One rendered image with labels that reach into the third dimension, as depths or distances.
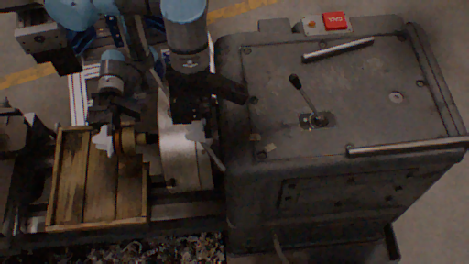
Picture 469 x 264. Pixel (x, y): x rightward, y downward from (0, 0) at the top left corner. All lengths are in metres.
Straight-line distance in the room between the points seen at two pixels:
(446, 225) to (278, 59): 1.58
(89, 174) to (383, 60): 0.96
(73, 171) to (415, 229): 1.69
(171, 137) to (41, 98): 1.87
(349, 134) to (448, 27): 2.29
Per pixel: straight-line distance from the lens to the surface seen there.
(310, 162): 0.98
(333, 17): 1.24
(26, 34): 1.54
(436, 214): 2.46
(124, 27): 1.34
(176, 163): 1.07
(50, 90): 2.86
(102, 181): 1.42
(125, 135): 1.19
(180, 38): 0.74
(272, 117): 1.02
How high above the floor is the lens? 2.12
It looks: 60 degrees down
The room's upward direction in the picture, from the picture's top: 1 degrees counter-clockwise
